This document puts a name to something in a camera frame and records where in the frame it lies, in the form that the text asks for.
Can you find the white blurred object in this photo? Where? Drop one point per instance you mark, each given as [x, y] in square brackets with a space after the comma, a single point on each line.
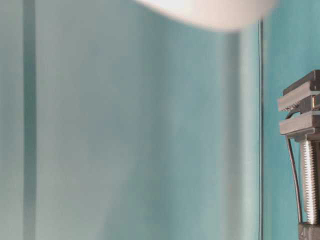
[213, 15]

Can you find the black metal bench vise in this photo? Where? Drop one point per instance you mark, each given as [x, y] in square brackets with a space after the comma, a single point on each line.
[301, 100]

